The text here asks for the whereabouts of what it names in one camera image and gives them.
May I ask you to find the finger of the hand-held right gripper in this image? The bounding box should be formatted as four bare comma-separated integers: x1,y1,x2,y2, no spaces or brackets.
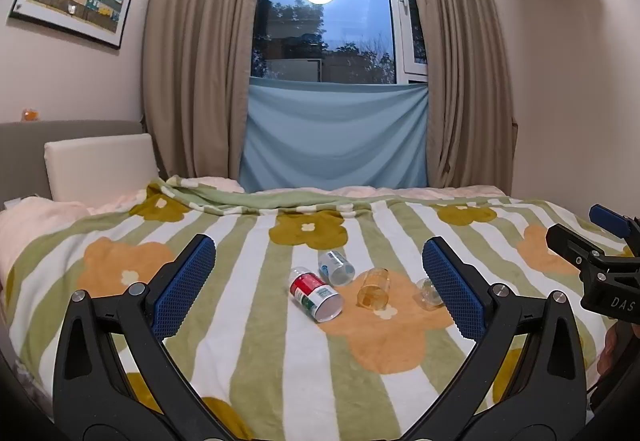
588,204,640,239
546,224,603,268

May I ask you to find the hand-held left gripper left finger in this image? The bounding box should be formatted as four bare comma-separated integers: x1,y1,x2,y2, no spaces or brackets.
52,233,242,441

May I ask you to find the blue white cup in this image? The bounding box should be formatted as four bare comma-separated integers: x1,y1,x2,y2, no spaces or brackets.
318,250,356,286

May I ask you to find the beige curtain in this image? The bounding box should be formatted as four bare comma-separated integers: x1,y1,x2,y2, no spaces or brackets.
403,0,521,196
142,0,271,181

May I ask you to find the floral striped blanket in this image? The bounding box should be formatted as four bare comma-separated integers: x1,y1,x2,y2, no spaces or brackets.
4,175,636,441

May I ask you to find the window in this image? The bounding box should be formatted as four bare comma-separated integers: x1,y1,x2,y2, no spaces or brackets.
250,0,431,85

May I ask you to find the person's right hand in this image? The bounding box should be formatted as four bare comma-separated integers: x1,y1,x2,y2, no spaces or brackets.
598,321,640,377

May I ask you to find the amber transparent cup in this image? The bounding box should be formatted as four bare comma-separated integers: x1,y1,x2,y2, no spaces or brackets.
356,268,391,310

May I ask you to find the white cushion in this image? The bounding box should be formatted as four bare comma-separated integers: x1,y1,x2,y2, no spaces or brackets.
44,133,168,203

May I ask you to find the red green white cup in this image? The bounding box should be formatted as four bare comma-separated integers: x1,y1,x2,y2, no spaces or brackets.
288,266,344,323

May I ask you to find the grey headboard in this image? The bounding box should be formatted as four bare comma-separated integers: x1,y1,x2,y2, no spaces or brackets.
0,120,151,207

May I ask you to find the light blue cloth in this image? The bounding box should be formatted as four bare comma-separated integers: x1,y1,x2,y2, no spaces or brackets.
239,76,431,193

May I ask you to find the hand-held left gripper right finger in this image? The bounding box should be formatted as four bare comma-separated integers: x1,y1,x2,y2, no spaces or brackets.
399,236,588,441

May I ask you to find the small clear cup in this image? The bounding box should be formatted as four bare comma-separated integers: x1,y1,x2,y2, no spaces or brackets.
415,277,445,309

